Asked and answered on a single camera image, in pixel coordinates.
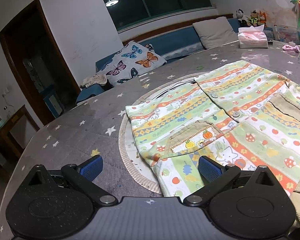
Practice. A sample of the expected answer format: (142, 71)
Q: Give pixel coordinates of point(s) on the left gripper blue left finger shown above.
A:
(81, 177)

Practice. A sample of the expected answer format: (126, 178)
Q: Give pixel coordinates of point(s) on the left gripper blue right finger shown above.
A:
(219, 178)

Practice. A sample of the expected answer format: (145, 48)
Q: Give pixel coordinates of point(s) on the colourful patterned children's shirt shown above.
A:
(250, 117)

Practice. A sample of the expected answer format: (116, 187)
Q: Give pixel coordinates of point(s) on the dark wooden side table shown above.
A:
(11, 149)

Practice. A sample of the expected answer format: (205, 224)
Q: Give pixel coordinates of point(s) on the crumpled beige cloth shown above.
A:
(99, 79)

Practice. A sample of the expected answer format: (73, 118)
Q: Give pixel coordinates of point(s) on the butterfly print pillow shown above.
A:
(132, 60)

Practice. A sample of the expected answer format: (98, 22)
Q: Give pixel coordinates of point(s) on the blue corner sofa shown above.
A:
(172, 45)

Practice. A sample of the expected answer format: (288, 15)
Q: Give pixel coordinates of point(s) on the grey sofa cushion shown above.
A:
(215, 32)

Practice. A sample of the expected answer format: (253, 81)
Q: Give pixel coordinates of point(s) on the pink tissue box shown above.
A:
(252, 37)

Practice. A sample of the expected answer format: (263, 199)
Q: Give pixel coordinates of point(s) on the pink hair scrunchie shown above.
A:
(290, 48)

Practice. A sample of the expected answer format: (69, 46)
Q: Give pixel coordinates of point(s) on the panda plush toy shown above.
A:
(242, 18)

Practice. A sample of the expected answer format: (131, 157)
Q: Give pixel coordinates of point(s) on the orange fox plush toy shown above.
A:
(257, 18)

